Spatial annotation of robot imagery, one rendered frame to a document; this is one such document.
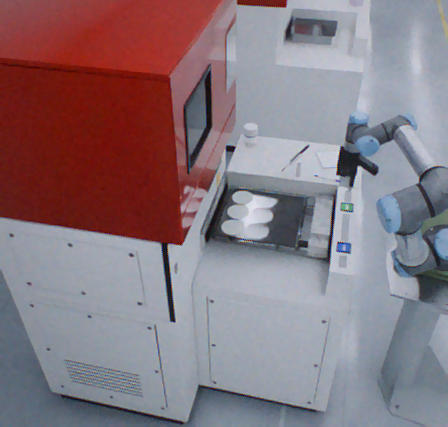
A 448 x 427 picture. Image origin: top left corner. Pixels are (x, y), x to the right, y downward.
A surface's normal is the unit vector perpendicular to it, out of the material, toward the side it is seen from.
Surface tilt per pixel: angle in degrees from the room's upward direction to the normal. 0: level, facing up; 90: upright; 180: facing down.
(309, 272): 0
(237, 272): 0
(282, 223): 0
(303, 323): 90
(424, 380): 90
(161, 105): 90
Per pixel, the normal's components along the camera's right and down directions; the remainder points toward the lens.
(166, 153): -0.23, 0.62
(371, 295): -0.01, -0.77
